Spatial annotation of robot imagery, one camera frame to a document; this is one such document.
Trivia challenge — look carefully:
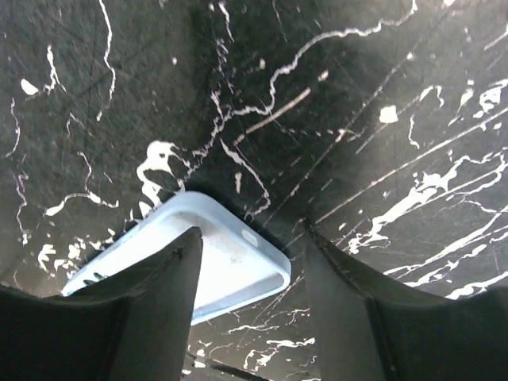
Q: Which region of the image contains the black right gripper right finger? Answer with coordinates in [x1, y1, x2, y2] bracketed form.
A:
[304, 224, 507, 380]

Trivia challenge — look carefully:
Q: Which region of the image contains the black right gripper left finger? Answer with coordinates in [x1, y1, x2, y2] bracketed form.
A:
[1, 227, 203, 380]

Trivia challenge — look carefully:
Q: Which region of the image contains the blue phone case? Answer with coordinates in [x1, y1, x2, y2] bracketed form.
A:
[61, 191, 291, 325]

